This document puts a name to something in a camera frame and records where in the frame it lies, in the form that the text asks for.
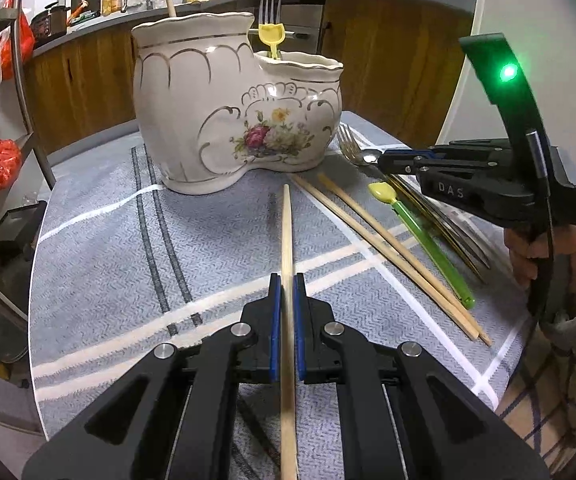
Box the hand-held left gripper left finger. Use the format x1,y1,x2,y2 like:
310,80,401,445
22,272,283,480

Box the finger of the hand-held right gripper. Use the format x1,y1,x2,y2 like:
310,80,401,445
383,141,516,162
377,156,491,177

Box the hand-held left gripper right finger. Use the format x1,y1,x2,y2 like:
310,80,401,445
292,272,551,480

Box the gold metal fork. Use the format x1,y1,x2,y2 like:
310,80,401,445
388,175,491,283

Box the green handled yellow spoon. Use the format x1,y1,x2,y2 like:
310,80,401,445
368,182,476,310

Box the yellow plastic spoon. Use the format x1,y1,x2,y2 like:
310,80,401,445
258,24,285,61

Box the floral ceramic utensil holder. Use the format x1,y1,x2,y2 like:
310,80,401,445
131,10,345,195

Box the person's right hand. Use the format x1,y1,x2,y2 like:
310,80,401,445
504,207,576,322

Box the wooden lower cabinets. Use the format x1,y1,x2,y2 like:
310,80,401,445
20,0,476,156

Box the grey striped table mat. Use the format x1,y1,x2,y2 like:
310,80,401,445
28,110,538,480

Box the black box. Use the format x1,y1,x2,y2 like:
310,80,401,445
0,200,49,261

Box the metal shelf rack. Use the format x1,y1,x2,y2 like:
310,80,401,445
0,0,64,396

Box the dark pressure cooker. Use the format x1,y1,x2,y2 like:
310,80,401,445
30,4,71,46

